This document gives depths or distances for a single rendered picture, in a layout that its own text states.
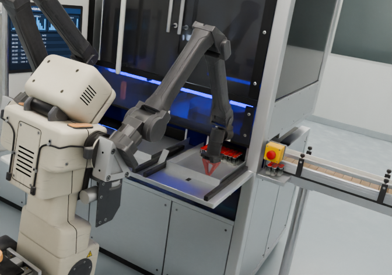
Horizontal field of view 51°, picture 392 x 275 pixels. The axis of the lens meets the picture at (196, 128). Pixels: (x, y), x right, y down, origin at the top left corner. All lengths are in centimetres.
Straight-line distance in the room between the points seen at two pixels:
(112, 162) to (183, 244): 121
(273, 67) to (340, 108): 473
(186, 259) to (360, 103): 461
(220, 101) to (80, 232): 67
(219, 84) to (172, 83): 30
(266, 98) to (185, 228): 83
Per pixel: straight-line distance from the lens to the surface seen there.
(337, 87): 644
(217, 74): 145
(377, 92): 637
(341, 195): 195
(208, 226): 213
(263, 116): 183
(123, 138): 112
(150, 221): 232
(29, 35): 134
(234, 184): 176
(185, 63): 125
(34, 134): 120
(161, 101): 120
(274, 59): 178
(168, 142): 210
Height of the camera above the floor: 162
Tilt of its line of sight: 18 degrees down
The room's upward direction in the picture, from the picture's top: 8 degrees clockwise
